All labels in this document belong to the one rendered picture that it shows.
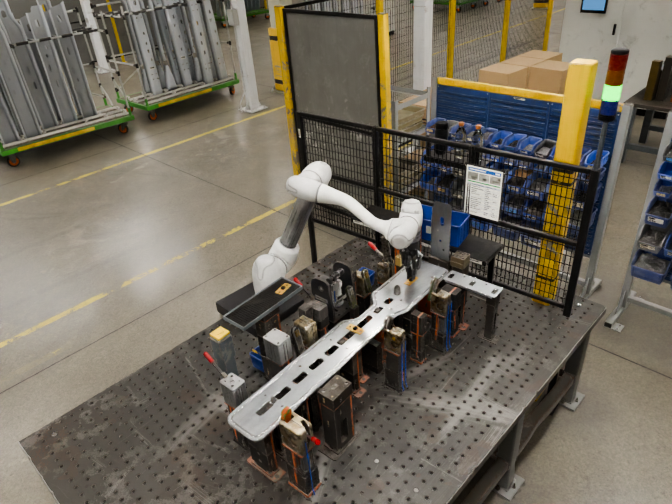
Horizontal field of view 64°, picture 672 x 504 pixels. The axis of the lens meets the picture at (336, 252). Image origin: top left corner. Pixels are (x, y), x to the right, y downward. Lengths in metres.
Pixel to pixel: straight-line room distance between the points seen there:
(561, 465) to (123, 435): 2.27
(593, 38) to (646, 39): 0.68
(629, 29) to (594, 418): 6.03
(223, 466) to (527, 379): 1.43
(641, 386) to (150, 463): 2.90
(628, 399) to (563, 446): 0.59
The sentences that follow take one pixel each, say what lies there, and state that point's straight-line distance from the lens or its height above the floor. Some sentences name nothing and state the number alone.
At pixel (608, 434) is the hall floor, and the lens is 3.58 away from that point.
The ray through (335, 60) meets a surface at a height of 1.61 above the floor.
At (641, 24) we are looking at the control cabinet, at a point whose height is 1.18.
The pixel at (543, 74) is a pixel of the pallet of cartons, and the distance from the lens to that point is 6.69.
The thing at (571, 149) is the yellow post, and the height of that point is 1.61.
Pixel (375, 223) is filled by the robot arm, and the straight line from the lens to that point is 2.45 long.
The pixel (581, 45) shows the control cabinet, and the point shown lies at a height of 0.86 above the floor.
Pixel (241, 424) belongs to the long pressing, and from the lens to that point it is 2.16.
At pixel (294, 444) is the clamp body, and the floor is 0.98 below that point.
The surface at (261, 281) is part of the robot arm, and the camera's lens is 2.99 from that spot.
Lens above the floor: 2.60
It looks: 32 degrees down
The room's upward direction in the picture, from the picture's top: 5 degrees counter-clockwise
